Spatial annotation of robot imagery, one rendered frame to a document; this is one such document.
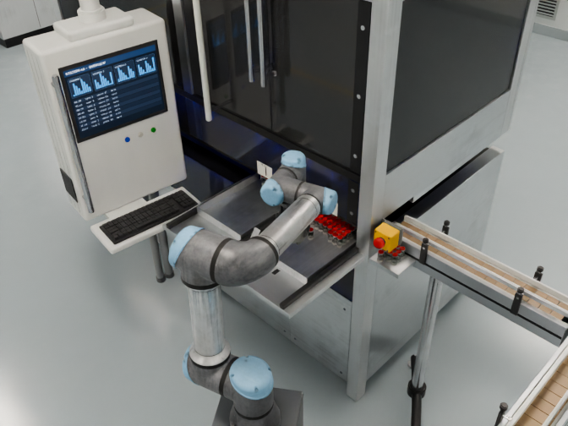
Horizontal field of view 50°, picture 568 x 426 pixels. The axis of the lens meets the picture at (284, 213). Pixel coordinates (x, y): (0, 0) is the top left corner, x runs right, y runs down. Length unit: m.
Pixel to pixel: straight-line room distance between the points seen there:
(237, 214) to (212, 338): 0.88
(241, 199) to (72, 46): 0.87
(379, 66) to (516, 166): 2.80
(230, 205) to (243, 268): 1.08
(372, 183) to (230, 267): 0.77
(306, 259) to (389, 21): 0.91
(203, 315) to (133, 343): 1.63
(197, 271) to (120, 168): 1.20
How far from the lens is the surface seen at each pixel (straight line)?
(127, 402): 3.03
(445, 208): 2.67
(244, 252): 1.47
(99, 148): 2.56
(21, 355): 3.38
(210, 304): 1.61
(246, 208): 2.50
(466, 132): 2.54
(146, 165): 2.70
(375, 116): 1.95
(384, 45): 1.84
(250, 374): 1.74
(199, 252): 1.49
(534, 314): 2.14
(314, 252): 2.28
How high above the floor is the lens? 2.39
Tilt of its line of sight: 38 degrees down
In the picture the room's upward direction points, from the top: 2 degrees counter-clockwise
